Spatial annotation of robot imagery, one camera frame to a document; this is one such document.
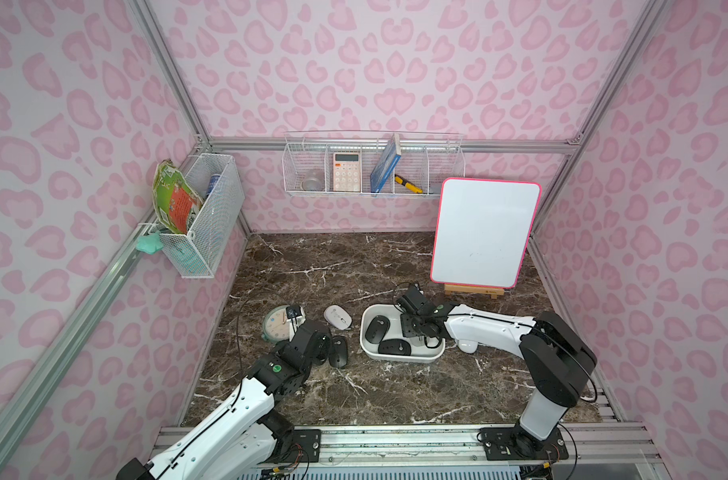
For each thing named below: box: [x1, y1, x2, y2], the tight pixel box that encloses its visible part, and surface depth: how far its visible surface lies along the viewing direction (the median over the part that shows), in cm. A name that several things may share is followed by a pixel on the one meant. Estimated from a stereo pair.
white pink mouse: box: [324, 305, 353, 330], surface depth 96 cm
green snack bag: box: [152, 158, 203, 235], surface depth 74 cm
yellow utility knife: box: [394, 174, 424, 194], surface depth 100 cm
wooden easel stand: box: [444, 284, 505, 299], surface depth 100 cm
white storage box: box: [359, 304, 446, 364], surface depth 90 cm
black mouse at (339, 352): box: [329, 335, 349, 369], surface depth 89 cm
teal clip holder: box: [136, 230, 164, 255], surface depth 64 cm
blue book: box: [370, 133, 402, 193], surface depth 90 cm
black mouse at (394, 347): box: [378, 339, 411, 356], surface depth 89 cm
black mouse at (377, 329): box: [365, 315, 391, 344], surface depth 93 cm
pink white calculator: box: [333, 152, 361, 192], surface depth 97 cm
